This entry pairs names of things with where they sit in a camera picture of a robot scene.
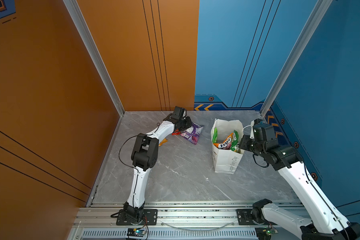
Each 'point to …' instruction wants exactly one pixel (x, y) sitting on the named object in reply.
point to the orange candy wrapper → (164, 141)
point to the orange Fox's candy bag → (226, 144)
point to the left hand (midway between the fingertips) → (193, 122)
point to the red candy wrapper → (177, 132)
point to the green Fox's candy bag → (235, 144)
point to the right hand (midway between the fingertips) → (239, 139)
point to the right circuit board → (265, 233)
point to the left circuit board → (136, 232)
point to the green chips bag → (215, 137)
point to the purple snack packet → (193, 133)
